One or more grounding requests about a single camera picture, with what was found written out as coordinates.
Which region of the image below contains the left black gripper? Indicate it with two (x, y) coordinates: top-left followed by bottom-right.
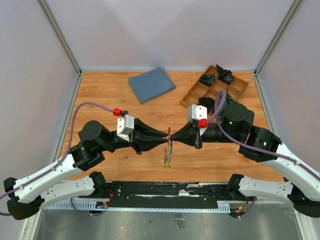
(99, 118), (170, 155)

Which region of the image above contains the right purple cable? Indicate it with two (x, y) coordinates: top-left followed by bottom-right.
(197, 89), (320, 182)

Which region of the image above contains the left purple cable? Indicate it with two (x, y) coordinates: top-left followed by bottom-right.
(0, 101), (128, 216)

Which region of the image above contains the black orange rolled tie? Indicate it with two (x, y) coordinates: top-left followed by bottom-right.
(197, 97), (215, 115)

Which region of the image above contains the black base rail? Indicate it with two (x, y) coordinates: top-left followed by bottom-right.
(77, 180), (251, 210)

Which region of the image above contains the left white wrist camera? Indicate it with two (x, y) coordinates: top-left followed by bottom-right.
(116, 114), (135, 142)

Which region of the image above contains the dark navy rolled tie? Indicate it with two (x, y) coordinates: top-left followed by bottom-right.
(215, 64), (235, 85)

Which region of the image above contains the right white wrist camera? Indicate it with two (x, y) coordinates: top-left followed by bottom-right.
(187, 104), (208, 123)

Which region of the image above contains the wooden compartment tray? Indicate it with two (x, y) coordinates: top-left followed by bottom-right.
(180, 65), (249, 108)

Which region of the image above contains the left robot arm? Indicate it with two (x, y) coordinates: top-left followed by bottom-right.
(3, 115), (168, 220)

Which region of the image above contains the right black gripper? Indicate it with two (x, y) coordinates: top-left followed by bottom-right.
(169, 121), (243, 149)

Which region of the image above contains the metal key organizer red handle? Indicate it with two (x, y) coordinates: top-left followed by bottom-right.
(164, 127), (173, 168)

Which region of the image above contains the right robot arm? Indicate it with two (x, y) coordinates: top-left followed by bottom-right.
(170, 102), (320, 218)

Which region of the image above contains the purple cable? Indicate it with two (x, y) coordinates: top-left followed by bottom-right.
(197, 89), (320, 182)
(0, 101), (128, 216)

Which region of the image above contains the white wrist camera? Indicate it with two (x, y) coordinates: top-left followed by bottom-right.
(187, 104), (208, 123)
(116, 114), (135, 142)

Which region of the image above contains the dark green rolled tie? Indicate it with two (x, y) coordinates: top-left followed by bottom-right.
(199, 74), (216, 87)

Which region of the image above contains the blue yellow floral tie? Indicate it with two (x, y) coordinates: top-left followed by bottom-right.
(225, 92), (236, 105)

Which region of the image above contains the folded blue cloth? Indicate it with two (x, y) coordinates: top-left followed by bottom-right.
(128, 67), (176, 104)

